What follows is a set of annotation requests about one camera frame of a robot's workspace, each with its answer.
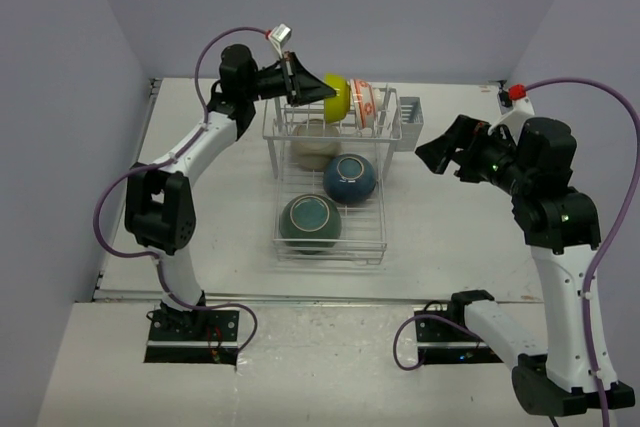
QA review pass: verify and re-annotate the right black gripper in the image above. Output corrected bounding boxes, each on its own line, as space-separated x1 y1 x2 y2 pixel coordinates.
417 113 534 196

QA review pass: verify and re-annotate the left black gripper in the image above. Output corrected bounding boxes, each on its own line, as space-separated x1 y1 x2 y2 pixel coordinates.
243 52 334 108

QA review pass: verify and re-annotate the yellow bowl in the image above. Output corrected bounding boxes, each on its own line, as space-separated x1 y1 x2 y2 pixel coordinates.
324 73 351 123

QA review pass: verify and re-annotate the white orange patterned bowl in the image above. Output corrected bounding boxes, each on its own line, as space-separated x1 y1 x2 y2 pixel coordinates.
349 79 384 130

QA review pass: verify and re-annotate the blue bowl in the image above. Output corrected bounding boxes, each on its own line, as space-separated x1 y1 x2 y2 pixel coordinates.
323 154 377 205

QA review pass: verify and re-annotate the dark green bowl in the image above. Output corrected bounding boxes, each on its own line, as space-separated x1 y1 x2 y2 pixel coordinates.
279 194 342 255

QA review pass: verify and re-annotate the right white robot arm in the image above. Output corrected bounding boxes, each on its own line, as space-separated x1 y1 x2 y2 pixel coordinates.
415 115 636 417

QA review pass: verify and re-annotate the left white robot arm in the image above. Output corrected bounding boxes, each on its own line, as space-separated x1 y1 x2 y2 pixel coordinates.
124 44 337 340

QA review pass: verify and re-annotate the grey cutlery holder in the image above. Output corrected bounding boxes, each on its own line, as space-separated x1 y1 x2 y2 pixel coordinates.
396 96 424 152

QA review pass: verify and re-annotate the beige bowl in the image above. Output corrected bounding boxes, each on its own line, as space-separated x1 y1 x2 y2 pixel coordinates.
291 119 341 171

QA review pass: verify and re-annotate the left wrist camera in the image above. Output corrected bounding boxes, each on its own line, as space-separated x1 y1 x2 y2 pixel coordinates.
266 23 292 57

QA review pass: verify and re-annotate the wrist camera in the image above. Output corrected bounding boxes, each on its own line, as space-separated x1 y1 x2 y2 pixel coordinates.
489 84 535 139
266 23 292 57

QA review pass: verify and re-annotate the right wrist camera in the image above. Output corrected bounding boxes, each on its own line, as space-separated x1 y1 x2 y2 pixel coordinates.
489 84 535 139

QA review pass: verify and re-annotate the white wire dish rack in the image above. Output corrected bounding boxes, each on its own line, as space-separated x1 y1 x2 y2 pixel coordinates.
262 85 401 265

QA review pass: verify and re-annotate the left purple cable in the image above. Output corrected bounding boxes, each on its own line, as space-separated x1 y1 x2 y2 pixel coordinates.
94 27 274 362

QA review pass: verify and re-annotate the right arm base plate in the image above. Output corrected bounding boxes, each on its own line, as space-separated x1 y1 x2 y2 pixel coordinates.
414 301 501 366

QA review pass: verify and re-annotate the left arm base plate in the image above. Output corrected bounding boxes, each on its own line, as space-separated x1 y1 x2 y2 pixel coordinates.
144 308 240 366

